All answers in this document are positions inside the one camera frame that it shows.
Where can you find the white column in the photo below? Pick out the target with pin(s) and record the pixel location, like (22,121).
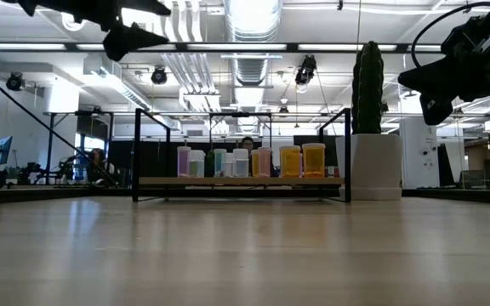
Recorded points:
(417,161)

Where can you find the teal medicine bottle white cap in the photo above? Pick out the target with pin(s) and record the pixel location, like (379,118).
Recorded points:
(220,163)

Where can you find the person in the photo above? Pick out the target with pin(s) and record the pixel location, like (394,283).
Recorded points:
(247,143)
(99,163)

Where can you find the wooden shelf with black frame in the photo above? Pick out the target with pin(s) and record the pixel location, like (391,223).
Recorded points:
(236,181)

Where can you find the white plant pot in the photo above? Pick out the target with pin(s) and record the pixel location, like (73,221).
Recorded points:
(374,170)

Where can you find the dark green cactus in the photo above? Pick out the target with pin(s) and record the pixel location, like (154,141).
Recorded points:
(368,93)

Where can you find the silver spiral ventilation duct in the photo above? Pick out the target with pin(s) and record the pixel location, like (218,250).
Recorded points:
(251,72)

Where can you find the black ceiling camera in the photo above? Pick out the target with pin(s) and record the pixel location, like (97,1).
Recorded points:
(305,70)
(158,75)
(14,81)

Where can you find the black overhead beam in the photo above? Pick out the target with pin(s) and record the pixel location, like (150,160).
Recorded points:
(270,47)

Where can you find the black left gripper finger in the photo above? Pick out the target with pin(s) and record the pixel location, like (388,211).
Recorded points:
(147,7)
(126,40)

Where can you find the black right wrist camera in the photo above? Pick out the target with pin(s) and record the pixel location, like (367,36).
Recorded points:
(470,38)

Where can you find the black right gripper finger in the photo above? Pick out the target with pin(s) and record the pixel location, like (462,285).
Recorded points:
(434,87)
(436,73)

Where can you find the computer monitor blue screen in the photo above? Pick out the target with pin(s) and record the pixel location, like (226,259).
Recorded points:
(2,151)

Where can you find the green leafy plant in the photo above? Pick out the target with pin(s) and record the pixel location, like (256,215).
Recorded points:
(209,163)

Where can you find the green medicine bottle white cap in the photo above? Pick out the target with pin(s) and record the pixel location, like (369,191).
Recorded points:
(197,168)

